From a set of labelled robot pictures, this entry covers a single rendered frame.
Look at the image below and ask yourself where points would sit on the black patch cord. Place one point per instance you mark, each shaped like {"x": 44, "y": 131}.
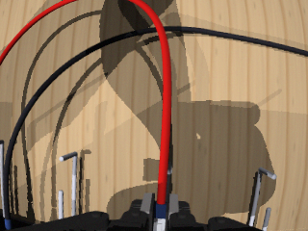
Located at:
{"x": 64, "y": 67}

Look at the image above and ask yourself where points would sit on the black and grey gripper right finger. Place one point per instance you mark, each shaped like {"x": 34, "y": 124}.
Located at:
{"x": 182, "y": 215}

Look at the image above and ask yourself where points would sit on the red cable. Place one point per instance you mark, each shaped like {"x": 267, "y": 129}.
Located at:
{"x": 166, "y": 118}

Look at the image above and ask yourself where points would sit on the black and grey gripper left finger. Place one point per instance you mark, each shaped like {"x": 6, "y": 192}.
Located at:
{"x": 140, "y": 218}

